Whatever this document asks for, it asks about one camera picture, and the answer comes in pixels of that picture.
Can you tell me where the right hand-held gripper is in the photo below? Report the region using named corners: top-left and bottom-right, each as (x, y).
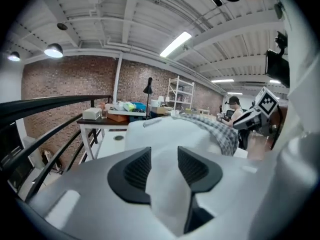
top-left (233, 86), bottom-right (280, 138)

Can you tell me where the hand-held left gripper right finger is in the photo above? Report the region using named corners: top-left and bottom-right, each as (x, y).
top-left (177, 145), bottom-right (266, 240)

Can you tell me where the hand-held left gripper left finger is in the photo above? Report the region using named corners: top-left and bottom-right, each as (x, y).
top-left (26, 146), bottom-right (176, 240)

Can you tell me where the grey checked pillowcase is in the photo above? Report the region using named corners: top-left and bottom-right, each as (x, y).
top-left (174, 113), bottom-right (240, 157)

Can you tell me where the white pillow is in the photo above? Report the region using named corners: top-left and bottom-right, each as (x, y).
top-left (124, 115), bottom-right (248, 237)

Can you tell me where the person's beige vest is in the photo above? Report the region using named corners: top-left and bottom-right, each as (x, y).
top-left (272, 0), bottom-right (320, 240)

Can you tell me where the black clip-mounted device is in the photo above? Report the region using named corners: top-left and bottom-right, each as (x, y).
top-left (264, 31), bottom-right (291, 89)

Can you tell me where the white table with clutter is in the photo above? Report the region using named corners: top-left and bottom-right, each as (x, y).
top-left (76, 116), bottom-right (151, 160)

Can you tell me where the beige box device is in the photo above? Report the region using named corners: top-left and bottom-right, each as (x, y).
top-left (82, 107), bottom-right (102, 121)

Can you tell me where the white shelf rack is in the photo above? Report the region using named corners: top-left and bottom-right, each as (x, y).
top-left (166, 75), bottom-right (196, 111)

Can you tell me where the black metal railing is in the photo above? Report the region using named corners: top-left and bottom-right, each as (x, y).
top-left (0, 94), bottom-right (112, 202)

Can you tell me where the blue plastic bin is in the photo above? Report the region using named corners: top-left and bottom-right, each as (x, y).
top-left (129, 102), bottom-right (147, 112)

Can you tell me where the black desk lamp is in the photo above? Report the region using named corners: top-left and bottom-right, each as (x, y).
top-left (142, 77), bottom-right (154, 121)

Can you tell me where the long ceiling light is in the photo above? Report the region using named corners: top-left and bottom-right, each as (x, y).
top-left (159, 31), bottom-right (193, 58)

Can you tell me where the black pendant lamp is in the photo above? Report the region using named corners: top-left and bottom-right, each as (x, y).
top-left (44, 43), bottom-right (64, 59)
top-left (7, 50), bottom-right (21, 62)

